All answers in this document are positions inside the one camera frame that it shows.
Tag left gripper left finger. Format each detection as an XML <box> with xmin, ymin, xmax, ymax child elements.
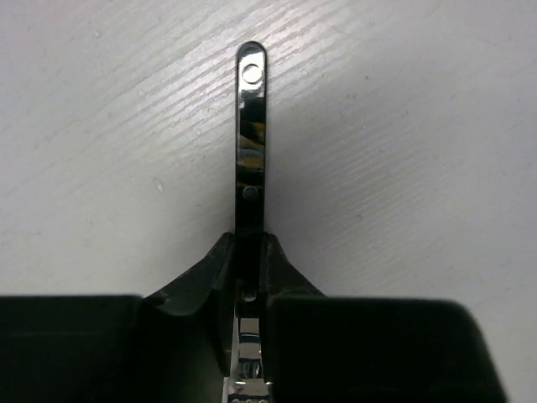
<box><xmin>1</xmin><ymin>233</ymin><xmax>234</xmax><ymax>402</ymax></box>

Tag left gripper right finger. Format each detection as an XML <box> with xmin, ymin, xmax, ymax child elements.
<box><xmin>260</xmin><ymin>235</ymin><xmax>508</xmax><ymax>402</ymax></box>

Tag black handled fork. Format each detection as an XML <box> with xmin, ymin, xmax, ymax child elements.
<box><xmin>227</xmin><ymin>41</ymin><xmax>269</xmax><ymax>402</ymax></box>

